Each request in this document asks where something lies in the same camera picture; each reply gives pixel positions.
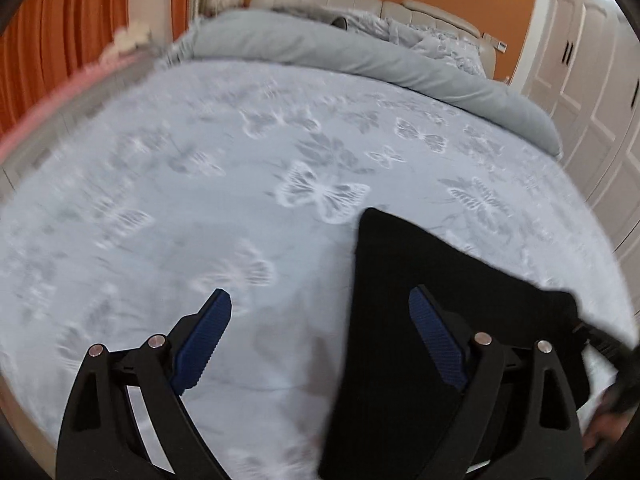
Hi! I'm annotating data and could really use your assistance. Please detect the white drawer cabinet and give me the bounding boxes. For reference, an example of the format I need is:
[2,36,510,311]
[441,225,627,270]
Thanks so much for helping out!
[1,58,153,202]

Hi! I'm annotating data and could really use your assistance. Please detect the beige padded headboard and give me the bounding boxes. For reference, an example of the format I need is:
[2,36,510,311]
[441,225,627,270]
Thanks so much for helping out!
[248,0,496,79]

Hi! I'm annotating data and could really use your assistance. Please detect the grey butterfly bedspread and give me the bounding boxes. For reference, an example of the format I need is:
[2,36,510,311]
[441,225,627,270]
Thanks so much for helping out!
[1,60,637,479]

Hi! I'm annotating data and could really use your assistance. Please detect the grey folded duvet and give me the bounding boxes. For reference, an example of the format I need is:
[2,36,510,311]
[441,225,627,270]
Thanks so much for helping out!
[163,9,562,157]

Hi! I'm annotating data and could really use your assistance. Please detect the pink cushion mat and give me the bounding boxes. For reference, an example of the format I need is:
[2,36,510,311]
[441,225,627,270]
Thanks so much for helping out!
[1,53,149,162]

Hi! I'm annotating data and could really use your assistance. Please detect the white flower plush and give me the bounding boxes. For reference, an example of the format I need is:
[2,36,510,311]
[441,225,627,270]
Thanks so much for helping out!
[99,21,151,64]

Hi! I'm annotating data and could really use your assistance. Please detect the orange curtain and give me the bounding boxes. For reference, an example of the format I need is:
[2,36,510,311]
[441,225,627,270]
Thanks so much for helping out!
[1,0,190,133]

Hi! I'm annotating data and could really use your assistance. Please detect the white wardrobe doors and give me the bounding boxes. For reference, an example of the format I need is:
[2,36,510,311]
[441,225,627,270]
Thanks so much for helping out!
[519,0,640,261]

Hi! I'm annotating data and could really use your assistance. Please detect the black pants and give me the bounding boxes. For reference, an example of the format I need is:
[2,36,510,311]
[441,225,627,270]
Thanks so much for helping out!
[318,208,590,479]

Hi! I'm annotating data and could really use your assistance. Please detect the butterfly print pillow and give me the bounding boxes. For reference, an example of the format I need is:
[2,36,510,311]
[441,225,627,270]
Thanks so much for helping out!
[343,10,488,78]

